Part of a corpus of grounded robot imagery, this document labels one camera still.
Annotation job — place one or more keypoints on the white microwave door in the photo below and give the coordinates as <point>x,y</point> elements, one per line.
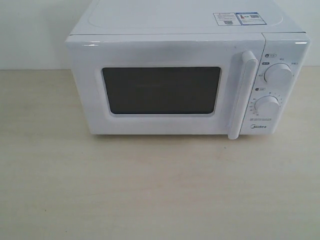
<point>165,84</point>

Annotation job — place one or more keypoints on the white microwave oven body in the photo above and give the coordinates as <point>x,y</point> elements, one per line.
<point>285,41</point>

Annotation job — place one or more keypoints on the lower white timer knob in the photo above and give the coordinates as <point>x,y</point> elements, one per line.
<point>267,106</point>

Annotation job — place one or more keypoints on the white warning label sticker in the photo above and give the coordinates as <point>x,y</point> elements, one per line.
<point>226,19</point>

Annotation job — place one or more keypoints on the upper white power knob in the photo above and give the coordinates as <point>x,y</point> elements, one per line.
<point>278,74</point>

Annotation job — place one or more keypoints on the blue energy label sticker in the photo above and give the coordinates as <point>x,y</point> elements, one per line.
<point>250,18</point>

